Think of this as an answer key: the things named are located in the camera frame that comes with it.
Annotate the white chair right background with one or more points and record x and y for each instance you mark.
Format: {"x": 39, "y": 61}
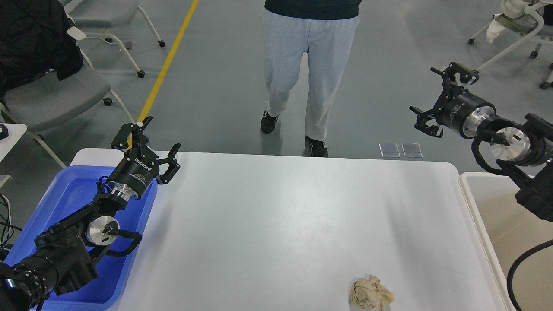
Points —
{"x": 530, "y": 19}

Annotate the left metal floor plate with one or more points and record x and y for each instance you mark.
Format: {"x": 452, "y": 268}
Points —
{"x": 389, "y": 150}

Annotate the crumpled beige paper ball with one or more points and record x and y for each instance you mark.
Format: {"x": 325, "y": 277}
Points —
{"x": 369, "y": 294}

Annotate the metal floor plate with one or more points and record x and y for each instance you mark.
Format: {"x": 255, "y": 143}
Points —
{"x": 389, "y": 150}
{"x": 412, "y": 150}

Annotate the beige plastic bin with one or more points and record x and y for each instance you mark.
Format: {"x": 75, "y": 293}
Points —
{"x": 510, "y": 230}

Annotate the white chair top left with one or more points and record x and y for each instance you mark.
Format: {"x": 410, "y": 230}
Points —
{"x": 106, "y": 14}

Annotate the blue plastic bin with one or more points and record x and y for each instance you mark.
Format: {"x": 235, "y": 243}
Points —
{"x": 71, "y": 189}

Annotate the grey office chair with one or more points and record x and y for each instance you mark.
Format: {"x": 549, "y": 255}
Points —
{"x": 48, "y": 102}

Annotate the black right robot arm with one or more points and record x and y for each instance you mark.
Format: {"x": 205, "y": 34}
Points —
{"x": 523, "y": 153}

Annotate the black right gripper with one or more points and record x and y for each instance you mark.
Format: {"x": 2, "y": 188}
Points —
{"x": 458, "y": 109}

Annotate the white side table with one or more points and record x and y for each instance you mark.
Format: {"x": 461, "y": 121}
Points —
{"x": 11, "y": 134}

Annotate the right metal floor plate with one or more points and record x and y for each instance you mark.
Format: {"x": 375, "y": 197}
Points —
{"x": 412, "y": 150}

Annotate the black jacket on chair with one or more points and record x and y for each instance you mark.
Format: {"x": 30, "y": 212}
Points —
{"x": 34, "y": 40}

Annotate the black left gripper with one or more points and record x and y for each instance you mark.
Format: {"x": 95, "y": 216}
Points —
{"x": 136, "y": 170}

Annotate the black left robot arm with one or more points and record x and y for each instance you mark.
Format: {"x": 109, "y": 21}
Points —
{"x": 68, "y": 251}

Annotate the person in grey trousers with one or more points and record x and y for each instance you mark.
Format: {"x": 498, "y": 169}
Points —
{"x": 324, "y": 31}

